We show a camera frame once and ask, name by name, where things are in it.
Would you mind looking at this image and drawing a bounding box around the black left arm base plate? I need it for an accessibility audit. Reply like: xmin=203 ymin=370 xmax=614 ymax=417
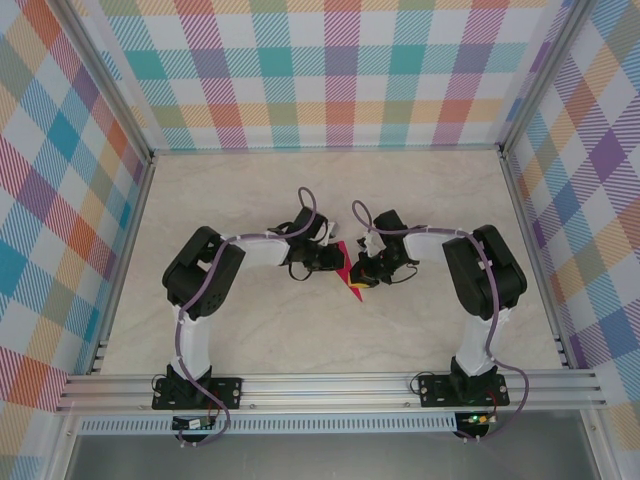
xmin=151 ymin=376 xmax=245 ymax=412

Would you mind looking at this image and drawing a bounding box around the aluminium frame post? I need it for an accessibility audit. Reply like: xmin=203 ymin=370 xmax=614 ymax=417
xmin=497 ymin=0 xmax=596 ymax=156
xmin=58 ymin=0 xmax=155 ymax=164

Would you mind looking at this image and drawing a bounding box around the slotted grey cable duct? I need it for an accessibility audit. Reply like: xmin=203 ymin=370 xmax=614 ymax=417
xmin=78 ymin=416 xmax=460 ymax=437

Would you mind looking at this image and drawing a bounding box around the grey metal panel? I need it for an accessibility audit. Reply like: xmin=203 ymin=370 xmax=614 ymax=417
xmin=64 ymin=433 xmax=601 ymax=480

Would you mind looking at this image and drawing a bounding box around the long aluminium frame rail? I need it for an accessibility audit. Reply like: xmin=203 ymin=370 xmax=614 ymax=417
xmin=53 ymin=369 xmax=610 ymax=415

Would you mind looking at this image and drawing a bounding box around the aluminium side rail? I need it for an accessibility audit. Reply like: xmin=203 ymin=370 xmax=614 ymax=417
xmin=87 ymin=149 xmax=157 ymax=376
xmin=498 ymin=149 xmax=571 ymax=371

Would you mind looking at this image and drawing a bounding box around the thin aluminium rail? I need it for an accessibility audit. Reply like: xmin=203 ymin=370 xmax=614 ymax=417
xmin=149 ymin=146 xmax=504 ymax=155

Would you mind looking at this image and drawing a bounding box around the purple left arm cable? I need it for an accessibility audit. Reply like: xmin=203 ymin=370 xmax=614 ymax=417
xmin=172 ymin=187 xmax=322 ymax=449

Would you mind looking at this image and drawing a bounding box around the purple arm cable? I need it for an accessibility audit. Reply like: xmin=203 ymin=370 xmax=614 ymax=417
xmin=172 ymin=187 xmax=322 ymax=449
xmin=351 ymin=200 xmax=532 ymax=444

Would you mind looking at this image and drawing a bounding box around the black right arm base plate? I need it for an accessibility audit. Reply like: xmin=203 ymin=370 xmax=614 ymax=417
xmin=417 ymin=373 xmax=511 ymax=409

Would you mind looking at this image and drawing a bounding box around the magenta cloth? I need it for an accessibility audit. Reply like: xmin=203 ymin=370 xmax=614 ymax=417
xmin=332 ymin=240 xmax=367 ymax=305

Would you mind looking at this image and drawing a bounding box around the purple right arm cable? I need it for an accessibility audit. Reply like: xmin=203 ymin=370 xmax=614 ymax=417
xmin=351 ymin=200 xmax=532 ymax=444

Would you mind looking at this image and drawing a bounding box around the black round cable mount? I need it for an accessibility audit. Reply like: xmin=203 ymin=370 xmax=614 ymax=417
xmin=452 ymin=424 xmax=490 ymax=442
xmin=174 ymin=428 xmax=214 ymax=448

